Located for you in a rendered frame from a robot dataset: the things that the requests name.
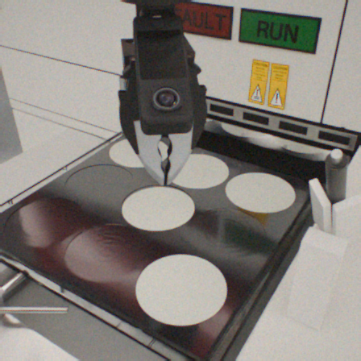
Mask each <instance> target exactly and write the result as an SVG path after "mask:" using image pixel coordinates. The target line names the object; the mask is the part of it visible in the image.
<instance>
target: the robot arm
mask: <svg viewBox="0 0 361 361"><path fill-rule="evenodd" d="M120 1H121V2H126V3H129V4H135V17H134V18H133V21H132V31H133V32H132V39H121V46H122V63H123V71H122V76H123V77H124V81H125V88H126V90H119V91H118V98H119V106H118V116H119V122H120V126H121V128H122V132H123V134H124V135H125V137H126V139H127V140H128V142H129V143H130V145H131V146H132V148H133V150H134V151H135V154H136V155H137V156H138V157H139V160H140V161H141V163H142V165H143V166H144V167H145V169H146V170H147V172H148V173H149V175H150V176H152V177H153V178H154V179H155V180H156V181H157V182H158V183H159V184H160V185H169V184H171V183H172V182H173V180H174V179H175V178H176V177H177V175H178V174H179V173H180V171H181V169H182V168H183V167H184V166H185V163H186V162H187V160H188V158H189V157H190V155H191V153H192V151H193V150H194V149H195V147H196V143H197V141H198V139H199V137H200V135H201V133H202V131H203V129H204V126H205V122H206V119H207V104H206V99H205V96H206V92H207V88H206V87H205V85H199V83H198V80H197V75H198V74H200V73H201V69H200V67H199V66H198V65H197V64H196V63H195V58H196V52H195V51H194V50H193V48H192V46H191V44H190V43H189V41H188V40H187V39H186V37H185V35H184V29H183V24H182V19H181V17H180V16H179V15H176V8H175V4H178V3H183V2H189V1H191V0H120ZM161 135H168V138H169V139H170V144H169V146H168V150H167V153H168V162H167V165H166V167H165V174H164V168H163V167H162V165H161V162H162V157H161V154H160V149H159V148H158V142H159V141H160V139H161Z"/></svg>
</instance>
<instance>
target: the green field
mask: <svg viewBox="0 0 361 361"><path fill-rule="evenodd" d="M317 25H318V21H315V20H309V19H299V18H293V17H286V16H280V15H264V14H257V13H251V12H246V11H244V12H243V23H242V34H241V39H242V40H246V41H251V42H256V43H262V44H270V45H274V44H275V45H280V46H285V47H290V48H298V49H303V50H308V51H313V46H314V42H315V37H316V33H317Z"/></svg>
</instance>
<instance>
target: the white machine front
mask: <svg viewBox="0 0 361 361"><path fill-rule="evenodd" d="M183 3H188V4H194V5H199V6H211V7H217V8H222V9H228V10H230V26H229V38H228V37H223V36H219V35H211V34H206V33H200V32H196V31H187V30H184V35H185V37H186V39H187V40H188V41H189V43H190V44H191V46H192V48H193V50H194V51H195V52H196V58H195V63H196V64H197V65H198V66H199V67H200V69H201V73H200V74H198V75H197V80H198V83H199V85H205V87H206V88H207V92H206V96H205V99H211V100H215V101H218V102H224V103H227V104H231V105H234V106H239V107H242V108H246V109H249V110H255V111H258V112H262V113H265V114H271V115H278V116H281V117H284V118H290V119H293V120H297V121H300V122H306V123H309V124H313V125H316V126H320V127H325V128H329V129H332V130H336V131H341V132H347V133H351V134H355V135H357V139H356V143H355V148H354V151H351V152H353V157H354V155H355V153H356V152H357V151H358V150H359V147H360V146H361V0H191V1H189V2H183ZM244 11H246V12H251V13H257V14H264V15H280V16H286V17H293V18H299V19H309V20H315V21H318V25H317V33H316V37H315V42H314V46H313V51H308V50H303V49H298V48H290V47H285V46H280V45H275V44H274V45H270V44H262V43H256V42H251V41H246V40H242V39H241V34H242V23H243V12H244ZM134 17H135V4H129V3H126V2H121V1H120V0H0V63H1V66H2V72H3V76H4V80H5V83H6V88H7V92H8V95H9V98H10V104H11V107H12V108H14V109H18V110H23V111H26V112H28V113H31V114H35V115H38V116H40V117H43V118H46V119H49V120H52V121H54V122H58V123H61V124H64V125H66V126H69V127H72V128H74V129H77V130H79V131H84V132H86V133H89V134H91V135H96V136H97V137H102V138H105V139H108V138H111V137H113V136H114V135H116V134H117V133H119V132H120V131H121V126H120V122H119V116H118V91H119V90H121V85H120V77H121V78H124V77H123V76H122V71H123V63H122V46H121V39H132V32H133V31H132V21H133V18H134ZM253 59H257V60H263V61H267V62H270V65H269V71H268V82H267V88H266V93H265V99H264V104H263V106H262V105H259V104H256V103H253V102H249V101H248V95H249V89H250V81H251V68H252V61H253ZM272 63H276V64H286V65H289V70H288V83H287V89H286V96H285V104H284V110H280V109H277V108H272V107H268V91H269V82H270V73H271V65H272ZM292 136H295V135H292ZM295 137H298V138H302V137H299V136H295ZM302 139H305V138H302ZM306 140H309V141H313V140H311V139H306ZM313 142H316V143H320V142H317V141H313ZM321 144H325V145H328V146H331V147H335V146H332V145H329V144H326V143H321ZM196 145H197V146H199V147H203V148H207V149H210V150H212V151H216V152H219V153H222V154H225V155H228V156H232V157H237V158H239V159H242V160H247V161H250V162H253V163H256V164H259V165H263V166H265V167H268V168H273V169H275V170H278V171H281V172H285V173H288V174H291V175H294V176H301V177H302V176H303V175H305V179H308V180H312V179H315V178H317V179H318V181H319V183H320V182H322V181H325V182H326V177H324V176H317V175H314V174H311V173H308V172H303V171H301V170H299V169H295V168H291V167H288V166H285V165H282V164H278V163H275V162H272V161H270V160H265V159H262V158H259V157H254V156H249V155H247V154H243V153H241V152H237V151H234V150H230V149H228V148H225V147H220V146H218V145H215V144H212V143H207V142H205V141H202V140H198V141H197V143H196ZM336 148H339V149H342V150H346V151H350V150H347V149H343V148H340V147H336ZM353 157H352V159H353Z"/></svg>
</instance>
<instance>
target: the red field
mask: <svg viewBox="0 0 361 361"><path fill-rule="evenodd" d="M175 8H176V15H179V16H180V17H181V19H182V24H183V29H184V30H187V31H196V32H200V33H206V34H211V35H219V36H223V37H228V38H229V26H230V10H228V9H222V8H217V7H211V6H199V5H194V4H188V3H178V4H175Z"/></svg>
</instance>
